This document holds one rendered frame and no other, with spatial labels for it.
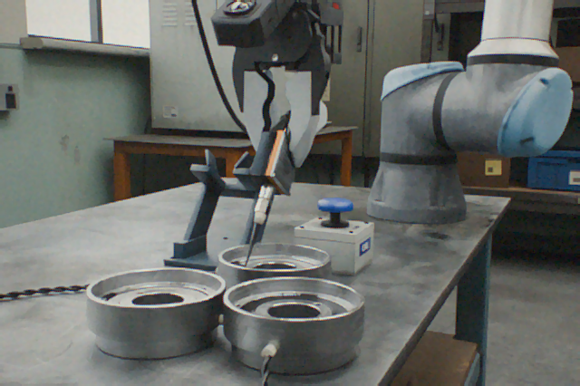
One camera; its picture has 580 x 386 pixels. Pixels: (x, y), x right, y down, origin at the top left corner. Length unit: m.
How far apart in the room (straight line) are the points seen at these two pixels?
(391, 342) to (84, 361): 0.23
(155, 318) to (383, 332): 0.19
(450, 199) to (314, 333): 0.61
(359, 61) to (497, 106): 3.54
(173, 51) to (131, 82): 0.27
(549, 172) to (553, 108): 3.07
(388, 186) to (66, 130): 1.97
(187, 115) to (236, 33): 2.42
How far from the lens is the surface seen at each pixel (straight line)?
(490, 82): 0.96
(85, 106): 2.94
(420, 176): 1.03
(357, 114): 4.47
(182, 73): 3.00
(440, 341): 1.30
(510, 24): 0.98
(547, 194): 3.95
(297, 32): 0.64
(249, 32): 0.58
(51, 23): 2.95
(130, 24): 3.34
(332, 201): 0.74
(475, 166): 4.04
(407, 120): 1.03
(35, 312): 0.65
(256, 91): 0.66
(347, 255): 0.73
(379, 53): 4.43
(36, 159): 2.74
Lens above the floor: 1.00
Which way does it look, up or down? 9 degrees down
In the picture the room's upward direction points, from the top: 1 degrees clockwise
